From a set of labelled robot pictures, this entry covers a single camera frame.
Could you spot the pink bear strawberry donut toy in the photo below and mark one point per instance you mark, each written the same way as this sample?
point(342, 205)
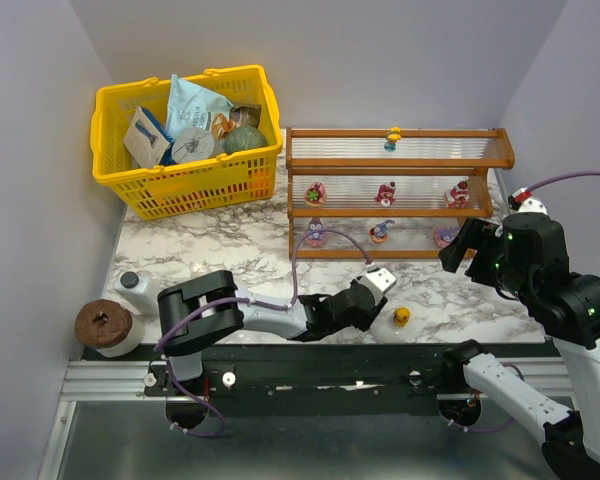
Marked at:
point(315, 195)

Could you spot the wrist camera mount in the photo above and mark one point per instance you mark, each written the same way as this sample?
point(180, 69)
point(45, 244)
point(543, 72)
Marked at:
point(378, 280)
point(523, 201)

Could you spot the purple bunny pink cup toy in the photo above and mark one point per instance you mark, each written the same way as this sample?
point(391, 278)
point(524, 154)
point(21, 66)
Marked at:
point(443, 236)

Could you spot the purple bunny orange basket toy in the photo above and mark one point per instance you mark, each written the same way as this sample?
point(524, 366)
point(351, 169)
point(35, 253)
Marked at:
point(379, 232)

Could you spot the wooden two-tier shelf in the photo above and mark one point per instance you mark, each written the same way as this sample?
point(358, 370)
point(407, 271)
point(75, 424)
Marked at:
point(352, 163)

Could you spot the brown snack packet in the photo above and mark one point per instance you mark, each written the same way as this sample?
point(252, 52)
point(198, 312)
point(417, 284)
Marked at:
point(241, 114)

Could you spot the white and blue razor box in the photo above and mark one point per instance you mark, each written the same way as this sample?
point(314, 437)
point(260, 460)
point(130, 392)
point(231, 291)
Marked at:
point(147, 141)

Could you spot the yellow haired figure toy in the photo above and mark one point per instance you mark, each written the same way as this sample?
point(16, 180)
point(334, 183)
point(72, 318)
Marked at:
point(401, 316)

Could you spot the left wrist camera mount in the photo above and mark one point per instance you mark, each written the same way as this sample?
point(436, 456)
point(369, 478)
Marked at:
point(378, 280)

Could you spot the purple bunny pink donut toy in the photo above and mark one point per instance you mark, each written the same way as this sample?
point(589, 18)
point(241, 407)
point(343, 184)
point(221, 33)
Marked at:
point(315, 236)

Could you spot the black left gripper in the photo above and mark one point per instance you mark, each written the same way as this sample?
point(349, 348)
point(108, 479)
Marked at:
point(362, 307)

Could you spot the green melon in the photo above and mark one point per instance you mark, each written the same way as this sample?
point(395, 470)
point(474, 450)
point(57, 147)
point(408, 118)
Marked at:
point(242, 138)

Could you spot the brown tape roll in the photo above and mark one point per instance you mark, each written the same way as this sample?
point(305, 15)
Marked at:
point(102, 323)

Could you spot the light blue cassava chips bag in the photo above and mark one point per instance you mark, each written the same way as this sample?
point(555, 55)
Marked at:
point(191, 105)

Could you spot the yellow plastic shopping basket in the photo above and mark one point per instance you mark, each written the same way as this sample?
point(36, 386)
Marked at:
point(219, 181)

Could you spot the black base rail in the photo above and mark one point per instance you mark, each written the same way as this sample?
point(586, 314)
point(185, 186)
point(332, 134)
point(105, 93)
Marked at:
point(285, 380)

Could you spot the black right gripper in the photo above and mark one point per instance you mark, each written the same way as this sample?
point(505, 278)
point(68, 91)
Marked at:
point(478, 248)

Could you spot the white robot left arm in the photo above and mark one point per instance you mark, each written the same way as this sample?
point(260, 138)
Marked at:
point(196, 314)

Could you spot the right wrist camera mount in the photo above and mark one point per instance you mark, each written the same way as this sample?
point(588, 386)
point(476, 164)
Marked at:
point(523, 201)

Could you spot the grey wrapped round package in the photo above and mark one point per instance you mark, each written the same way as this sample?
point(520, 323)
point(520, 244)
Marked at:
point(194, 144)

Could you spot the pink bear cake slice toy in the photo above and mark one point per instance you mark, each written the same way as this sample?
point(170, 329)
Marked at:
point(458, 196)

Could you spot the yellow blue minion toy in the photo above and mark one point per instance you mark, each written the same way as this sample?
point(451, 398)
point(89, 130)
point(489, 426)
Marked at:
point(392, 137)

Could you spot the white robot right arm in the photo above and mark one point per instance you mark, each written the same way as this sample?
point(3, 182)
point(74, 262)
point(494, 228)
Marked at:
point(569, 438)

